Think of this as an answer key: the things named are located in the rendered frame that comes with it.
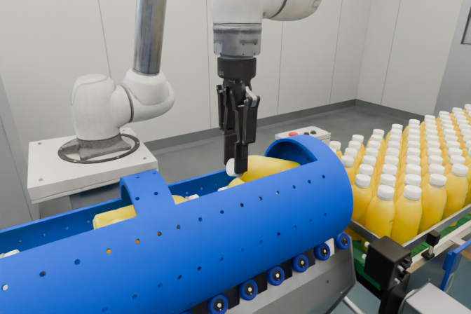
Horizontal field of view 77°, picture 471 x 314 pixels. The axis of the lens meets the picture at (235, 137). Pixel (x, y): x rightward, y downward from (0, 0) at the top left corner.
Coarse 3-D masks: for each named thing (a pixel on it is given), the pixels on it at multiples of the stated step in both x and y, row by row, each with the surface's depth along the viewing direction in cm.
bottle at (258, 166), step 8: (248, 160) 65; (256, 160) 65; (264, 160) 67; (272, 160) 68; (280, 160) 71; (248, 168) 64; (256, 168) 64; (264, 168) 65; (272, 168) 67; (280, 168) 68; (288, 168) 70; (240, 176) 64; (248, 176) 64; (256, 176) 64; (264, 176) 65
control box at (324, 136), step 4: (304, 128) 120; (308, 128) 120; (312, 128) 120; (316, 128) 120; (284, 132) 116; (288, 132) 116; (300, 132) 116; (316, 132) 115; (320, 132) 116; (324, 132) 116; (328, 132) 115; (276, 136) 113; (280, 136) 112; (284, 136) 112; (288, 136) 112; (316, 136) 112; (320, 136) 113; (324, 136) 114; (328, 136) 115; (324, 140) 115; (328, 140) 116; (328, 144) 117
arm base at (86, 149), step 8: (120, 136) 114; (72, 144) 107; (80, 144) 107; (88, 144) 106; (96, 144) 106; (104, 144) 108; (112, 144) 110; (120, 144) 112; (128, 144) 114; (64, 152) 106; (72, 152) 108; (80, 152) 106; (88, 152) 105; (96, 152) 106; (104, 152) 108; (112, 152) 110
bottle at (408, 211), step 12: (396, 204) 80; (408, 204) 77; (420, 204) 77; (396, 216) 80; (408, 216) 78; (420, 216) 77; (396, 228) 81; (408, 228) 79; (396, 240) 81; (408, 240) 80
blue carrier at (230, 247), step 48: (288, 144) 84; (144, 192) 52; (192, 192) 78; (240, 192) 57; (288, 192) 60; (336, 192) 66; (0, 240) 58; (48, 240) 63; (96, 240) 45; (144, 240) 47; (192, 240) 50; (240, 240) 54; (288, 240) 60; (0, 288) 38; (48, 288) 40; (96, 288) 43; (144, 288) 46; (192, 288) 50
